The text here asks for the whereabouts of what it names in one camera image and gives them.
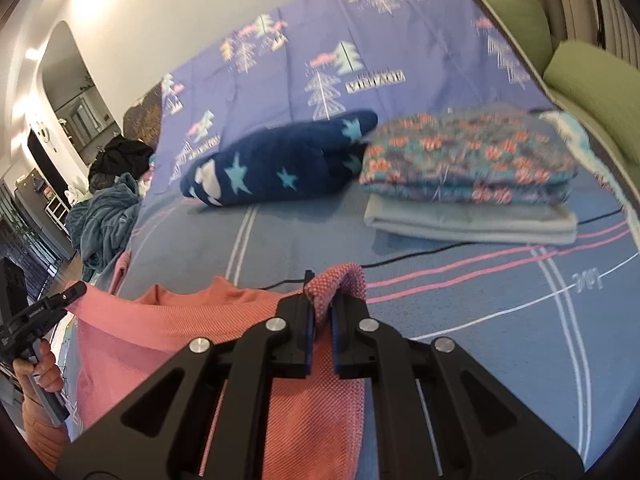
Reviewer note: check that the blue-grey fleece robe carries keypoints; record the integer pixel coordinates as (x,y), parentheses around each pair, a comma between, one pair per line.
(105,220)

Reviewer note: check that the black clothes pile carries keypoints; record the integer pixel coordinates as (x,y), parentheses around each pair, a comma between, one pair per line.
(120,160)

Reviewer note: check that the large green pillow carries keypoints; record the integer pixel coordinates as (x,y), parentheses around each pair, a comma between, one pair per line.
(595,90)

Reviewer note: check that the folded grey garment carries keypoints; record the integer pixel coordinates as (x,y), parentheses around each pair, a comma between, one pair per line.
(475,225)

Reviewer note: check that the white wall ornament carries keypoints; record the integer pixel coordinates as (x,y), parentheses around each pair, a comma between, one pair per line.
(44,132)

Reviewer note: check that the folded floral garment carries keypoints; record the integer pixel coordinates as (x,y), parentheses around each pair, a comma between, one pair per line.
(475,160)

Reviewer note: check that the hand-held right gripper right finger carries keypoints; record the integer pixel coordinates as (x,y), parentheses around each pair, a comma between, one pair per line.
(338,345)

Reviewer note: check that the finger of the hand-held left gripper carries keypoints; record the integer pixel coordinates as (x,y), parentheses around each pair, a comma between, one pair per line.
(72,295)

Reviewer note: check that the purple tree-print sheet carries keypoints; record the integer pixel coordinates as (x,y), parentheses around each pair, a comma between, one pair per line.
(425,35)

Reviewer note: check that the person's left hand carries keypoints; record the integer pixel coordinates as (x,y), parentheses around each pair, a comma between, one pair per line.
(50,370)

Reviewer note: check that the grey cabinet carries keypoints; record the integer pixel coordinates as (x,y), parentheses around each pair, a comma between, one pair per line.
(32,210)

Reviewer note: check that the person's left forearm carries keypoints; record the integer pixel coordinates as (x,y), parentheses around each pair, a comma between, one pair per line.
(40,440)

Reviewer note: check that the small green pillow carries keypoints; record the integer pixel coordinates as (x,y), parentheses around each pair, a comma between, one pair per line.
(520,25)

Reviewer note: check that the purple tree-print bedsheet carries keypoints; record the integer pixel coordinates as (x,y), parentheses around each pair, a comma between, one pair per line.
(475,310)

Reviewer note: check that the navy star fleece blanket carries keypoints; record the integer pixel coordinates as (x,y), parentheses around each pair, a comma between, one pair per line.
(280,160)

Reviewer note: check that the pink sweater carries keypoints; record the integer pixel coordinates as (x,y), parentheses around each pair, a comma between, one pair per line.
(150,330)

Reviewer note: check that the wall mirror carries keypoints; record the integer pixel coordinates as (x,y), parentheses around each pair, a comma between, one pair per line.
(82,120)

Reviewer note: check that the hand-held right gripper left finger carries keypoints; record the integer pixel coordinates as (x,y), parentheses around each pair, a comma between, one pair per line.
(309,345)

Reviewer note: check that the beige curtain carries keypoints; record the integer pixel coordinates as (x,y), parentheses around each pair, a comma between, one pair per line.
(600,0)

